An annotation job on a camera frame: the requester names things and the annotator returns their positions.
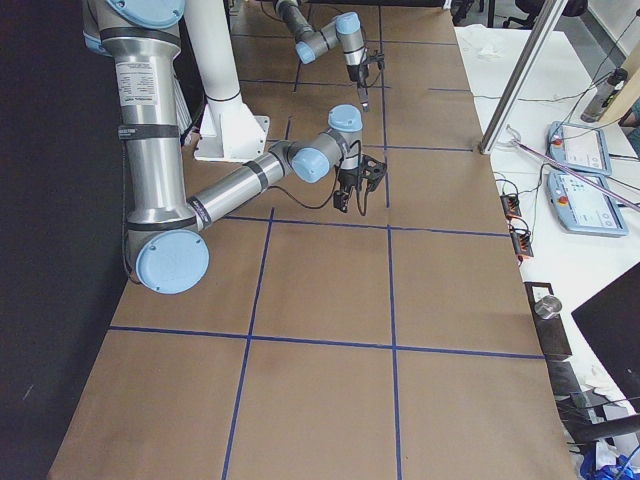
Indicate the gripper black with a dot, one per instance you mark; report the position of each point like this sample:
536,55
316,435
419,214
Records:
347,178
356,74

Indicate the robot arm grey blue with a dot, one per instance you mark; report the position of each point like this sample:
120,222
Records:
344,30
164,248

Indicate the far teach pendant blue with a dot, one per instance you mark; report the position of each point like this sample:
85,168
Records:
581,148

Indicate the teach pendant blue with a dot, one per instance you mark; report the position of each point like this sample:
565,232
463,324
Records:
583,209
581,148

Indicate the near teach pendant blue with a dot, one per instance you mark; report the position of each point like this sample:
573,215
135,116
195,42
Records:
583,209

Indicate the crumpled white tissue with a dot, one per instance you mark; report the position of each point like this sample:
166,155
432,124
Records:
491,51

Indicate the grabber stick with claw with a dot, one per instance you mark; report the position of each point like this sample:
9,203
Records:
516,142

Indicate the orange connector box far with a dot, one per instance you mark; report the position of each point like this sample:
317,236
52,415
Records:
511,206

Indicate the orange connector box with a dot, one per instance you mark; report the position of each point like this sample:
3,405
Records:
521,241
511,206

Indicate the orange connector box near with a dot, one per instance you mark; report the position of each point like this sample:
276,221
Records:
521,241

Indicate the black office chair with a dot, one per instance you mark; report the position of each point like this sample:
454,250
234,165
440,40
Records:
532,8

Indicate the metal cup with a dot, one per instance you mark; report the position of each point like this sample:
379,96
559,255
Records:
547,307

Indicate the dark water bottle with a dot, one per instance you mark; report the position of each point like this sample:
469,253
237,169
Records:
604,96

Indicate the black monitor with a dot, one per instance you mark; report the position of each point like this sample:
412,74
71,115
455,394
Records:
609,322

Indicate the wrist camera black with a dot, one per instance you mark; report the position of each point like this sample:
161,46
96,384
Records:
372,172
376,58

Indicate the white pillar mount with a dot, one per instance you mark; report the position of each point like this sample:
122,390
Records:
229,130

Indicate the aluminium frame post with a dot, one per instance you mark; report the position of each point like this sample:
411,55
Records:
549,16

